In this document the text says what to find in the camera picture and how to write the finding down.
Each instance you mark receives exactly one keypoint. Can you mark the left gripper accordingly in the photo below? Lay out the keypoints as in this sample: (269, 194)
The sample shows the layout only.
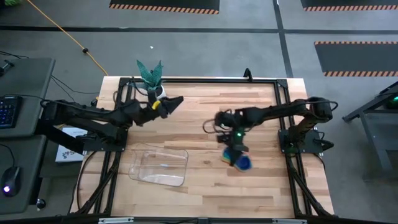
(146, 112)

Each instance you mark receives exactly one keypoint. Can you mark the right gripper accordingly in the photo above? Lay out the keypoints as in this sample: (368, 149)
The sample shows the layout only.
(236, 137)

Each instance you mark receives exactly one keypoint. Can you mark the large blue measuring cup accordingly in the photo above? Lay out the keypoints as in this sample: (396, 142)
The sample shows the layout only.
(245, 163)

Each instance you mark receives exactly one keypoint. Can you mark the teal measuring cup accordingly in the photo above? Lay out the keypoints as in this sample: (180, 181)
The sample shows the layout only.
(227, 155)

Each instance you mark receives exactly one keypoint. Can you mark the clear plastic basket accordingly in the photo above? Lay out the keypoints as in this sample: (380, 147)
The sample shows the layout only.
(158, 169)

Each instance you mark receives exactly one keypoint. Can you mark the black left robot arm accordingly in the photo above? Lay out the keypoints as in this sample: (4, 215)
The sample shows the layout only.
(93, 115)

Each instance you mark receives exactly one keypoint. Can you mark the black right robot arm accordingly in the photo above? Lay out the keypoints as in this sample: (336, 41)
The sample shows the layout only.
(273, 112)

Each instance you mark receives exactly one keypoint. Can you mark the artificial plant in white pot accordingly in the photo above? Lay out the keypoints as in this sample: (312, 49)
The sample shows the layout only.
(150, 76)

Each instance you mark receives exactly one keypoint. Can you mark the black hazard-striped floor mat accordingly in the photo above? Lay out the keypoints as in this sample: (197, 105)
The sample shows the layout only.
(357, 57)
(348, 2)
(161, 3)

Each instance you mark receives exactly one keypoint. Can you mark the white printed box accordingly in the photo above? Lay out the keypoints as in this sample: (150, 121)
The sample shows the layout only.
(66, 154)

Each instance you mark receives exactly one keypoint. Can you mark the grey desk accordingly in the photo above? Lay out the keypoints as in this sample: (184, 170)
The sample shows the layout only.
(28, 81)

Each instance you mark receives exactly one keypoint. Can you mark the black keyboard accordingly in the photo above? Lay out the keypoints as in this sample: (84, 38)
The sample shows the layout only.
(9, 112)

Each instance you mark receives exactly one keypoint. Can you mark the black computer with green lights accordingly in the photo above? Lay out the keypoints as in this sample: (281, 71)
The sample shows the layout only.
(392, 102)

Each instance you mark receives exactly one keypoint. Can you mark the black round knob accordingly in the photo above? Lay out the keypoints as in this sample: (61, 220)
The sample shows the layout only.
(41, 203)

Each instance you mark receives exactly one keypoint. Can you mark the black desk clamp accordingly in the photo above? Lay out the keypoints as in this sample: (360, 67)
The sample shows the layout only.
(6, 67)

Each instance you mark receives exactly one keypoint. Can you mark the black computer mouse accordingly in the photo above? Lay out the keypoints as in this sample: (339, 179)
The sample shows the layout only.
(11, 182)

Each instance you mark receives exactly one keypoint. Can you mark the green foliage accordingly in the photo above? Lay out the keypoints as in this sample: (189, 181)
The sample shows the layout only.
(9, 2)

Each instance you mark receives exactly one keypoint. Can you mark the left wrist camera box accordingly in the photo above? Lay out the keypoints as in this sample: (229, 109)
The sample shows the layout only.
(153, 96)

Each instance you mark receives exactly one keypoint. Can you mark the black camera mount hook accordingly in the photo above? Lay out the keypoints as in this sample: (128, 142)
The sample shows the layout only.
(247, 74)

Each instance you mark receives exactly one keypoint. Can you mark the silver metal bracket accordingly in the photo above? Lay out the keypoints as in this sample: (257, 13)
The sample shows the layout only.
(289, 221)
(115, 221)

